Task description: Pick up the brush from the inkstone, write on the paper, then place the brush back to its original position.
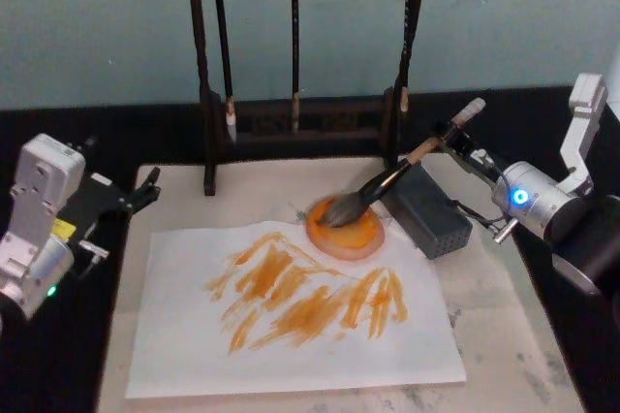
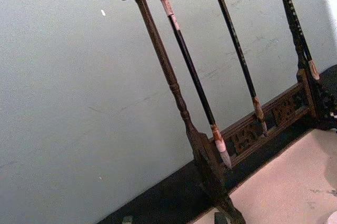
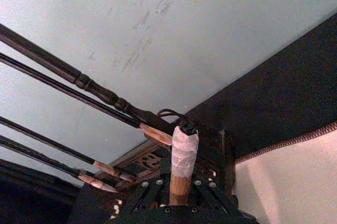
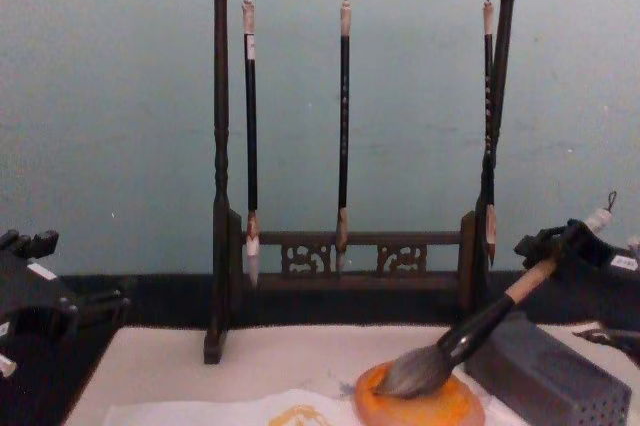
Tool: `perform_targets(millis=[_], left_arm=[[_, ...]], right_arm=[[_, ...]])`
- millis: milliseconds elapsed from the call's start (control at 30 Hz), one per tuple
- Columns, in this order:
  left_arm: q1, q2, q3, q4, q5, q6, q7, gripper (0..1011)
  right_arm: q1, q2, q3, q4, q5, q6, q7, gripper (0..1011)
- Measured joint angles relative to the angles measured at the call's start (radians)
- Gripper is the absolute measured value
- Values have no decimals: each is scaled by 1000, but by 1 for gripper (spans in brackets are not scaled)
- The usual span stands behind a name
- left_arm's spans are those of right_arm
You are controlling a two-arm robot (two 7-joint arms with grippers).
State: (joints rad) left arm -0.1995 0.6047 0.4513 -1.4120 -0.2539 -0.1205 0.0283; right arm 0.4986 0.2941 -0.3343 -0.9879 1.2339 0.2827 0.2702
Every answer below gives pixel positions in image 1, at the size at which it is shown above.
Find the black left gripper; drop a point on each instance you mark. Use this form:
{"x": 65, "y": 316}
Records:
{"x": 92, "y": 204}

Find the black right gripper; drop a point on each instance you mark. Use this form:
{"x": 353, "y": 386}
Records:
{"x": 477, "y": 161}

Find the white paper with orange painting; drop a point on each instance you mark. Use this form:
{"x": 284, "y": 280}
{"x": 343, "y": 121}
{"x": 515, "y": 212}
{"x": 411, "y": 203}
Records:
{"x": 184, "y": 345}

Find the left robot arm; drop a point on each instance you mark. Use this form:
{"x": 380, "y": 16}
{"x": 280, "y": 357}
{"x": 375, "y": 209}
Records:
{"x": 36, "y": 219}

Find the black table cloth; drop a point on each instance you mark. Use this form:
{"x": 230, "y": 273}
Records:
{"x": 58, "y": 364}

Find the round orange paint dish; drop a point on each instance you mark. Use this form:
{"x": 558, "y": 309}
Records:
{"x": 349, "y": 245}

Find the plain pale wall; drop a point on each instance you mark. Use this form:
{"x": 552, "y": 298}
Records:
{"x": 97, "y": 20}

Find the dark grey perforated box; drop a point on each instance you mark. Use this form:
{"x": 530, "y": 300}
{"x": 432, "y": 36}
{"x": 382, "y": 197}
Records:
{"x": 431, "y": 219}

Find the pale grey felt mat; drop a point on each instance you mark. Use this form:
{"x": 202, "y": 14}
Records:
{"x": 494, "y": 335}

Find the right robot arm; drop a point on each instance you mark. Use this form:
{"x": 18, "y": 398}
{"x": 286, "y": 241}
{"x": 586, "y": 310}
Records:
{"x": 547, "y": 204}

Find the dark wooden brush rack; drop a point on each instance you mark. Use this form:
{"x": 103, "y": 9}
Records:
{"x": 310, "y": 122}

